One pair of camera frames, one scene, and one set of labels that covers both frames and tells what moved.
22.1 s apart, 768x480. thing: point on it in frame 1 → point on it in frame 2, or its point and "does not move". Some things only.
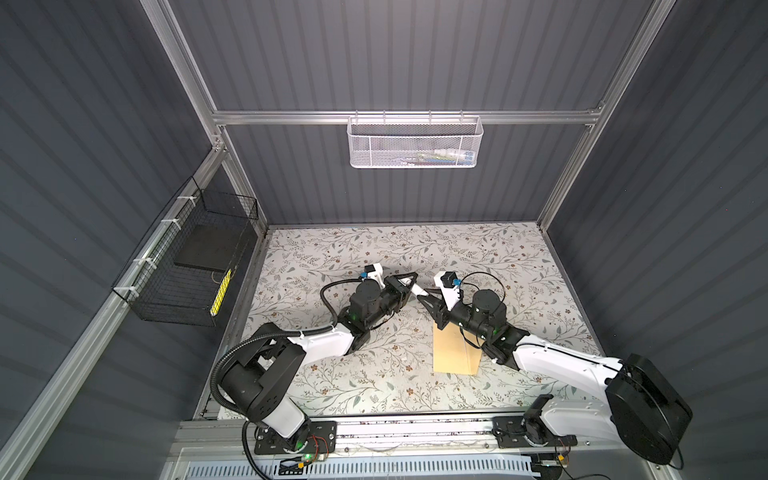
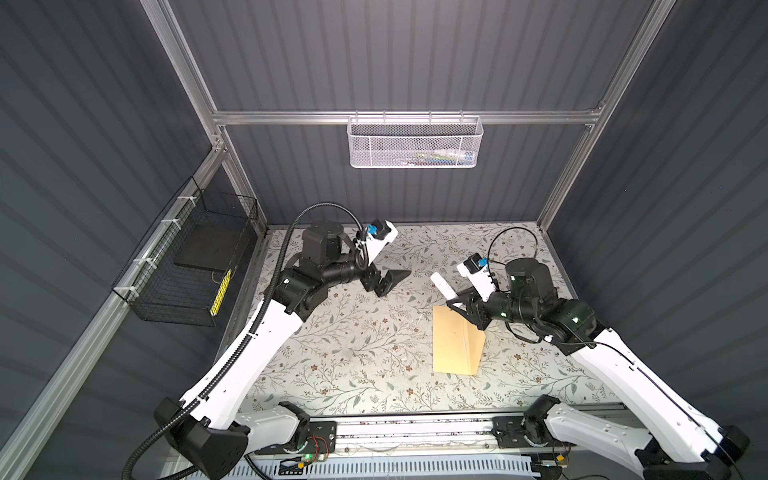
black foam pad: x=215 y=246 does not move
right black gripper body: x=461 y=316 → x=499 y=305
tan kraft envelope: x=453 y=353 does not move
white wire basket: x=415 y=142 does not move
